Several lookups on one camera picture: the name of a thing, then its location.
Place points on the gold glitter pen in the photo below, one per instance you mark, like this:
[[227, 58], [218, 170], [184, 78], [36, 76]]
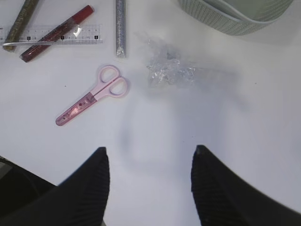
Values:
[[21, 21]]

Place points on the green woven plastic basket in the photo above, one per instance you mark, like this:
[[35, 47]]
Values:
[[236, 17]]

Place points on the silver glitter pen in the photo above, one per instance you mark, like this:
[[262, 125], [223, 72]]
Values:
[[121, 34]]

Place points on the red glitter pen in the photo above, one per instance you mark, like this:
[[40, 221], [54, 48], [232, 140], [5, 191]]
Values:
[[56, 34]]

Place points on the pink scissors with purple sheath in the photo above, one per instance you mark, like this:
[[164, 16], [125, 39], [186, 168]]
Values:
[[101, 90]]

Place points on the clear plastic ruler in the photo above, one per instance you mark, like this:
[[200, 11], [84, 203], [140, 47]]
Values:
[[85, 34]]

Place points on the clear plastic sheet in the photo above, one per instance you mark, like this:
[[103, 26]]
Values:
[[167, 66]]

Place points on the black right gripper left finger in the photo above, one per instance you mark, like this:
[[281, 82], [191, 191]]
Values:
[[80, 200]]

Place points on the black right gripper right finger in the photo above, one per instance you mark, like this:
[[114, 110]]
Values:
[[222, 198]]

